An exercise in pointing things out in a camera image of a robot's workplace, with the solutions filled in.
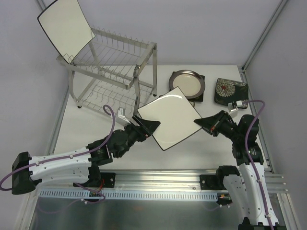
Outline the black square plate under round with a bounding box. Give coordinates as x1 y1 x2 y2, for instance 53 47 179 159
168 74 207 104

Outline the white square plate black rim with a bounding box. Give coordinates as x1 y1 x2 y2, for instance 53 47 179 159
37 0 95 64

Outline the round cream plate brown rim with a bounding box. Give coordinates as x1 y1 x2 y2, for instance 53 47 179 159
168 69 206 99

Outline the aluminium frame post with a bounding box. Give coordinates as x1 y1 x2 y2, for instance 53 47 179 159
241 0 289 73
35 0 47 11

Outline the steel two-tier dish rack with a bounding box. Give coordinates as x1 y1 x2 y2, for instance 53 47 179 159
57 27 157 119

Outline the black dahlia square plate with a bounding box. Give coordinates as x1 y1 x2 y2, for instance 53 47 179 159
214 78 249 106

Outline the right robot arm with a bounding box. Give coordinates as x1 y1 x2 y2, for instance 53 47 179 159
194 110 286 230

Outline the slotted cable duct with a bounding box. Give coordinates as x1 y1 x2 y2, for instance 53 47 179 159
39 188 218 202

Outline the left aluminium frame post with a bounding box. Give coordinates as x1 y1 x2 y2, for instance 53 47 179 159
35 0 47 11

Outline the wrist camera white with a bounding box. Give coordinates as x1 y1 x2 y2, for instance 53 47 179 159
227 101 243 118
116 107 130 126

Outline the right aluminium frame post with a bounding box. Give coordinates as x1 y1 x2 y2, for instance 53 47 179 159
241 0 289 73

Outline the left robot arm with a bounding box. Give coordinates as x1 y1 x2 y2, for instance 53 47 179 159
11 116 160 195

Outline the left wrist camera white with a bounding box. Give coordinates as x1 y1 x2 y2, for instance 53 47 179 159
116 107 130 126

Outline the aluminium mounting rail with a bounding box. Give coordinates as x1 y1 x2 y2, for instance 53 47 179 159
95 169 287 192

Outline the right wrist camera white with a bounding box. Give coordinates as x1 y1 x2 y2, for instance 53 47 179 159
227 101 243 118

